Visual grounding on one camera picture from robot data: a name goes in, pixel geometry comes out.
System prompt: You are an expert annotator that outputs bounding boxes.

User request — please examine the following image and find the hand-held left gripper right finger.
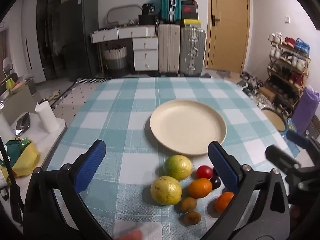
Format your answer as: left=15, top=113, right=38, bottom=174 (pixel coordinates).
left=200, top=141, right=290, bottom=240

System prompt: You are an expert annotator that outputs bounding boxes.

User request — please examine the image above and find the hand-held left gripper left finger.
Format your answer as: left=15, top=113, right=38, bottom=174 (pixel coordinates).
left=23, top=139, right=113, bottom=240

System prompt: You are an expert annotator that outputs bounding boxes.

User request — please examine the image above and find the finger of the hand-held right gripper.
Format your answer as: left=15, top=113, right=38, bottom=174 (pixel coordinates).
left=286, top=130, right=310, bottom=150
left=265, top=145, right=301, bottom=176

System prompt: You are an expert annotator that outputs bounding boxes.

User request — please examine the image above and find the orange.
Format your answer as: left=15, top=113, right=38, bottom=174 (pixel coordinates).
left=215, top=192, right=235, bottom=213
left=188, top=178, right=213, bottom=199

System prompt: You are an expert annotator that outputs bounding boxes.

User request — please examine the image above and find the yellow-green guava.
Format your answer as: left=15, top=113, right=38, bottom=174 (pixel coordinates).
left=164, top=155, right=194, bottom=180
left=150, top=176, right=182, bottom=205

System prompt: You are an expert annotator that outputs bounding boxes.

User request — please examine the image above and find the cream round plate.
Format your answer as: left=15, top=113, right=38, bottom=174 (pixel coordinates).
left=149, top=99, right=227, bottom=157

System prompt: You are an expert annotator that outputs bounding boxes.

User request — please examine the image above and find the brown round fruit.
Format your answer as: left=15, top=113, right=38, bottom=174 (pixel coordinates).
left=180, top=197, right=197, bottom=213
left=182, top=211, right=202, bottom=226

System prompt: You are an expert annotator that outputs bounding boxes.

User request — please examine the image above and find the person's left hand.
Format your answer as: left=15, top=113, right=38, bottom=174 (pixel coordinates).
left=117, top=230, right=143, bottom=240

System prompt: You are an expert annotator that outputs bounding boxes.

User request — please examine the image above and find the large red tomato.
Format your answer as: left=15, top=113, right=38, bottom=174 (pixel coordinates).
left=197, top=165, right=213, bottom=180

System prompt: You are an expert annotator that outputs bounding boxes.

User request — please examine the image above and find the purple bag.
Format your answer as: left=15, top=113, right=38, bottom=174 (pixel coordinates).
left=291, top=86, right=320, bottom=134

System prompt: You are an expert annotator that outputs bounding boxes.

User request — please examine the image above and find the round green-rimmed stool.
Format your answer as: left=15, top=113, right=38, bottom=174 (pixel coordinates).
left=261, top=107, right=287, bottom=132

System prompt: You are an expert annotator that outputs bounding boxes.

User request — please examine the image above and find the blue white checked tablecloth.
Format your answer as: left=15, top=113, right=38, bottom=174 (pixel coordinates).
left=46, top=77, right=300, bottom=240

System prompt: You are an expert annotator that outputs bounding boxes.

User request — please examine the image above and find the white side cabinet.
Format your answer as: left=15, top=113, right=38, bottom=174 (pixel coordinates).
left=0, top=115, right=68, bottom=205

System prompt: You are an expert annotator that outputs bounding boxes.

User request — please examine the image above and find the yellow plastic bag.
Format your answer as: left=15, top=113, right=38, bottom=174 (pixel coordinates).
left=11, top=140, right=40, bottom=177

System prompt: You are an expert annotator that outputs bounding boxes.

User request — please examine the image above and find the white paper towel roll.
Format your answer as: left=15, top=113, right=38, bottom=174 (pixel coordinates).
left=35, top=101, right=58, bottom=132

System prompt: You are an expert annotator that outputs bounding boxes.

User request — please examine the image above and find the wooden shoe rack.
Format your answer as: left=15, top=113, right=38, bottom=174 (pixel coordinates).
left=266, top=32, right=310, bottom=113

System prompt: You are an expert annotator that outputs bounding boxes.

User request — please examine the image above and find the dotted floor rug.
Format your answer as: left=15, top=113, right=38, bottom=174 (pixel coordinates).
left=51, top=79, right=108, bottom=120

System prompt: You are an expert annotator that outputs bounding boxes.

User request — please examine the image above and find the pile of shoes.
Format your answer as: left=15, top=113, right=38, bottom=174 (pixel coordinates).
left=240, top=71, right=265, bottom=98

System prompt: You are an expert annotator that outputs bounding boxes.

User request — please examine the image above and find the woven laundry basket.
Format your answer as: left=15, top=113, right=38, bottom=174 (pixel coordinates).
left=103, top=46, right=127, bottom=70

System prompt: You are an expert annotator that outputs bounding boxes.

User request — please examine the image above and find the silver suitcase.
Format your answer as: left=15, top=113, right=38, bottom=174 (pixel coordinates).
left=180, top=27, right=206, bottom=77

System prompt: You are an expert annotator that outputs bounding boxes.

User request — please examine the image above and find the white drawer dresser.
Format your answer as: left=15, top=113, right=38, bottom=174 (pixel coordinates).
left=90, top=25, right=159, bottom=72

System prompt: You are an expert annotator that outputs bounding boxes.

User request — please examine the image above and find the wooden door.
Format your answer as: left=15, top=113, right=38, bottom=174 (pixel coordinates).
left=207, top=0, right=250, bottom=72

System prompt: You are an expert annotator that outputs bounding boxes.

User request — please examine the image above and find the beige suitcase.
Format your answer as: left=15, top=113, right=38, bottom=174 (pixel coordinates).
left=158, top=24, right=181, bottom=77

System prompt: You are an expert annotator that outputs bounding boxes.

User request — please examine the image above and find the dark grey refrigerator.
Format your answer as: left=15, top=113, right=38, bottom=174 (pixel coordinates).
left=59, top=0, right=100, bottom=78

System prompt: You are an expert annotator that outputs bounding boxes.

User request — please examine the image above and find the black glass cabinet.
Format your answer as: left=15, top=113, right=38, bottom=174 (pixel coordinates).
left=37, top=0, right=63, bottom=80

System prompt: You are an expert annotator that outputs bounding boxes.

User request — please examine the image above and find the yellow box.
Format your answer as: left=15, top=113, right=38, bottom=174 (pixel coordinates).
left=180, top=19, right=202, bottom=28

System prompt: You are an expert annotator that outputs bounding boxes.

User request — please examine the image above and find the arched mirror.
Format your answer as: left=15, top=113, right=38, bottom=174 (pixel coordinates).
left=106, top=4, right=142, bottom=28

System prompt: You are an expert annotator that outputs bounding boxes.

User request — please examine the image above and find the black storage box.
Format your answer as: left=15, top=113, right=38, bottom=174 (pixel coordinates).
left=138, top=15, right=159, bottom=26

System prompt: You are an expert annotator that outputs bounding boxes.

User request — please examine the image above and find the black red shoebox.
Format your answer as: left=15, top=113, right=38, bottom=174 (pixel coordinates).
left=181, top=0, right=199, bottom=20

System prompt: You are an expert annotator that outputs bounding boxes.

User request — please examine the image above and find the black bag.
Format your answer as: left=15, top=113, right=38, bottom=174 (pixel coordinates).
left=142, top=4, right=155, bottom=17

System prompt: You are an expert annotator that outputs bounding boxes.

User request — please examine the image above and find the teal suitcase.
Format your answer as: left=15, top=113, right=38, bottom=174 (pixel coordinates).
left=160, top=0, right=182, bottom=22

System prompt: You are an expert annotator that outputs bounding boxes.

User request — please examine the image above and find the black cable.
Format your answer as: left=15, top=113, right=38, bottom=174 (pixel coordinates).
left=0, top=135, right=24, bottom=223

